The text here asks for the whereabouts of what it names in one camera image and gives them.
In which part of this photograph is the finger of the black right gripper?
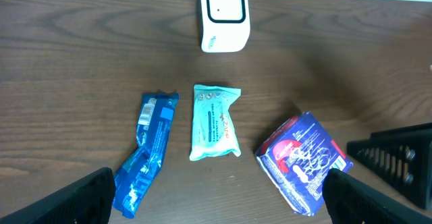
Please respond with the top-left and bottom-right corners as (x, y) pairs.
(347, 123), (431, 210)

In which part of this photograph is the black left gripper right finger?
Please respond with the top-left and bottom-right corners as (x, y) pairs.
(323, 169), (431, 224)

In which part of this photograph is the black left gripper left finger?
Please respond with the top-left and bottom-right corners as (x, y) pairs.
(1, 167), (115, 224)

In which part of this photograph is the purple pink liners pack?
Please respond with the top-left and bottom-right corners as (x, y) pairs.
(255, 112), (353, 217)

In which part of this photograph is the blue snack packet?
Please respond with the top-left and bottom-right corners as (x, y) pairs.
(113, 92), (179, 219)

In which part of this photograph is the mint green wipes packet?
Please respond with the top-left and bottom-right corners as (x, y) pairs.
(189, 84), (241, 161)

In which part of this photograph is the white barcode scanner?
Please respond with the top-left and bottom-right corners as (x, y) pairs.
(200, 0), (250, 53)

